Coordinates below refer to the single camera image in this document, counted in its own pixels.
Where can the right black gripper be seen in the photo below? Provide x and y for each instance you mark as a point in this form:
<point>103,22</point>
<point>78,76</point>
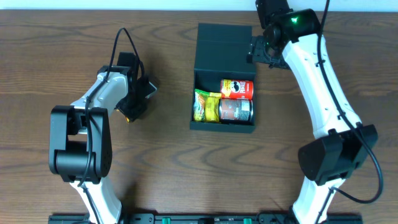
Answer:
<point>256,52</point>

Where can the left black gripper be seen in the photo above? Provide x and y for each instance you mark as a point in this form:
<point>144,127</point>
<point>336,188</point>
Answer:
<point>131,109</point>

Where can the orange snack packet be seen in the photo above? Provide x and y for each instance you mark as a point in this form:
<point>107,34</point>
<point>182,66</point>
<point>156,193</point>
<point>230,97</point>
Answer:
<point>126,118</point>

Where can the dark green box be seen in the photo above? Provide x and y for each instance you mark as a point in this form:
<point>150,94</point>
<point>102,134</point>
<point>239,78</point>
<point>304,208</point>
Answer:
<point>221,53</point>

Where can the red Pringles can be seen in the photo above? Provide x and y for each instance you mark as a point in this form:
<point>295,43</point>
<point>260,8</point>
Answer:
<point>237,89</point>

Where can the green yellow snack packet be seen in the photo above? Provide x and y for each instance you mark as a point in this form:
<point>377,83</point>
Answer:
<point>199,105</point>

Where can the silver-sided Pringles can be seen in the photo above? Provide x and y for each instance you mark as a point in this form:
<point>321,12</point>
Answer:
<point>236,111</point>

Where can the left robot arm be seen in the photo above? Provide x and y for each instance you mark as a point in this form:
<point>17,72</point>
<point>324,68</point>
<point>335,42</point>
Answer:
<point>80,148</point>

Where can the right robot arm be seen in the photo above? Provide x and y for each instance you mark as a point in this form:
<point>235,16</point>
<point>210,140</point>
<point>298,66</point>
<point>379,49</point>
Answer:
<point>294,40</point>

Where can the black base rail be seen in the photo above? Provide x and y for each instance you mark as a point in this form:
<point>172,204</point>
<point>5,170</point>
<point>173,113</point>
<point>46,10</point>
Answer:
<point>262,218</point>

